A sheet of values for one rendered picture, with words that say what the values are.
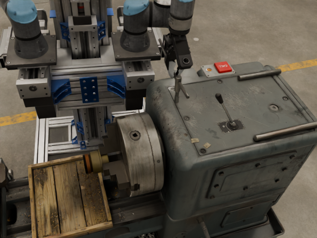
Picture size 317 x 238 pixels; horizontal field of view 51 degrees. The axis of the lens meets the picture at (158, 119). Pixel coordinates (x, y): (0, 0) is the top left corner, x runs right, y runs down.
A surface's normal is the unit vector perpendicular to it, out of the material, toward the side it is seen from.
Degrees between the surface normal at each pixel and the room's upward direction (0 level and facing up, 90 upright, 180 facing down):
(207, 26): 0
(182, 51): 28
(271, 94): 0
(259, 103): 0
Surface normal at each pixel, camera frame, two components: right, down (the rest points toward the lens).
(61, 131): 0.07, -0.67
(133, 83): 0.19, 0.74
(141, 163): 0.27, 0.08
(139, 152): 0.22, -0.15
